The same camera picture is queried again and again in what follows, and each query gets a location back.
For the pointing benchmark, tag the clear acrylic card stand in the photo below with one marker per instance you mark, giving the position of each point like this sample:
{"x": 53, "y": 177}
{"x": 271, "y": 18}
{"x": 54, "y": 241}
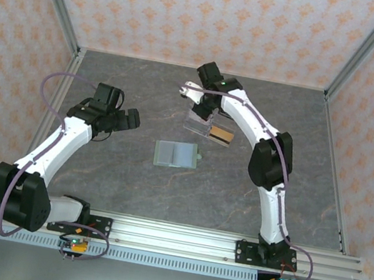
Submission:
{"x": 195, "y": 125}

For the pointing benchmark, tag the green card holder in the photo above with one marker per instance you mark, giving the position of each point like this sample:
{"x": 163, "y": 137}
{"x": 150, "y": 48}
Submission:
{"x": 177, "y": 155}

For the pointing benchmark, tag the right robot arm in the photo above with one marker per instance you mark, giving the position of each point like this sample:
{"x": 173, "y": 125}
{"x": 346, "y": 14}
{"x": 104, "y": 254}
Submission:
{"x": 270, "y": 162}

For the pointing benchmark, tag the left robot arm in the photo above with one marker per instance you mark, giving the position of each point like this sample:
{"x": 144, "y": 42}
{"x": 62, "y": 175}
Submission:
{"x": 17, "y": 197}

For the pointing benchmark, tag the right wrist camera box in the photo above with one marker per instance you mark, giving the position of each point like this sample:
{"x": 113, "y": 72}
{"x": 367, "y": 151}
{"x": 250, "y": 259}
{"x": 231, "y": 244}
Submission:
{"x": 192, "y": 92}

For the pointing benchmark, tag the left aluminium table rail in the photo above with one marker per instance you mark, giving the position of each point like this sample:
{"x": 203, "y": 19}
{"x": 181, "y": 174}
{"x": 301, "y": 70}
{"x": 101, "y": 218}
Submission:
{"x": 66, "y": 82}

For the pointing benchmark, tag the aluminium table rail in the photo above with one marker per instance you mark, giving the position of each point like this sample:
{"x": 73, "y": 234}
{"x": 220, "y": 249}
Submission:
{"x": 332, "y": 136}
{"x": 66, "y": 82}

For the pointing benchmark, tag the right aluminium table rail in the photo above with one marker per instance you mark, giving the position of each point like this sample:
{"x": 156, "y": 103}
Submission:
{"x": 332, "y": 136}

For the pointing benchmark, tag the long aluminium base rail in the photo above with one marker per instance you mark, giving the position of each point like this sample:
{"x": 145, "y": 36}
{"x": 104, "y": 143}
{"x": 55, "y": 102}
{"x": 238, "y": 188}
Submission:
{"x": 173, "y": 239}

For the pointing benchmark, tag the right aluminium frame post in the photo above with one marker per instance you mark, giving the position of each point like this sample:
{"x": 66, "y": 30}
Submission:
{"x": 362, "y": 51}

